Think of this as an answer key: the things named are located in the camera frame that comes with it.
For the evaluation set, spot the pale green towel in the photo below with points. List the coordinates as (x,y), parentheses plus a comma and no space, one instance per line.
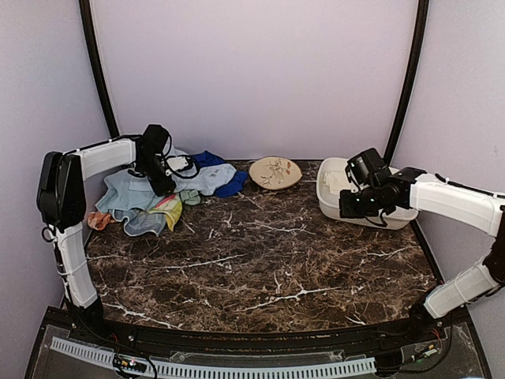
(190,197)

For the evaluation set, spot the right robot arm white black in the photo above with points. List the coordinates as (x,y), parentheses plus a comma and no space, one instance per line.
(433,194)

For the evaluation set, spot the right black frame post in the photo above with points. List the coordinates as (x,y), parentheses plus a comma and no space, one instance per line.
(409,79)

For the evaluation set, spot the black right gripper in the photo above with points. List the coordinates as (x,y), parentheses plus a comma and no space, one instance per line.
(347,211)

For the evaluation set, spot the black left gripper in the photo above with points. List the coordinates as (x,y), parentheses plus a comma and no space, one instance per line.
(160,188)

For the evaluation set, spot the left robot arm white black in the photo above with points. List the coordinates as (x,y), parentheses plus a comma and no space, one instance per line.
(62,203)

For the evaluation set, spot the white slotted cable duct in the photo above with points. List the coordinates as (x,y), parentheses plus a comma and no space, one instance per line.
(196,365)

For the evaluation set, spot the beige floral plate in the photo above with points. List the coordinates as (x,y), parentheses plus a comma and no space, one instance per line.
(275,173)

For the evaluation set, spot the left black frame post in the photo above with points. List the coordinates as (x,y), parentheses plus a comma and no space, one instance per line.
(91,41)

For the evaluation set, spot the royal blue towel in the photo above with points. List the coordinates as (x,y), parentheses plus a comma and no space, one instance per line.
(233,187)

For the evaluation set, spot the cream white towel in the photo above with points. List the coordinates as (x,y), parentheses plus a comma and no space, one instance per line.
(335,182)

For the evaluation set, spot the yellow patterned towel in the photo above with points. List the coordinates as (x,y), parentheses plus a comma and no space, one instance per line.
(171,208)

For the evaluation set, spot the blue grey towel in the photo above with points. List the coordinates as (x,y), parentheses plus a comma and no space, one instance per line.
(128,199)

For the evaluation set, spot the black frame post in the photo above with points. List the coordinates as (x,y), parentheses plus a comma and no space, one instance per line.
(91,41)
(409,79)

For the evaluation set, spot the white plastic basin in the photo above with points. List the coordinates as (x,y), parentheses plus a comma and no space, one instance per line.
(329,204)

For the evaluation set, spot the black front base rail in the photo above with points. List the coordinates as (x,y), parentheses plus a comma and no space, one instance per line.
(381,339)

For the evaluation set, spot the orange patterned cloth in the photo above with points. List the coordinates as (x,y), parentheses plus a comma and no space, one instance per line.
(99,220)

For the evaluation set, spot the light blue towel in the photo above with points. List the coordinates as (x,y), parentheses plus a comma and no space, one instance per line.
(211,173)

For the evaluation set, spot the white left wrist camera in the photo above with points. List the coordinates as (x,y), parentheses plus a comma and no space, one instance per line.
(175,165)

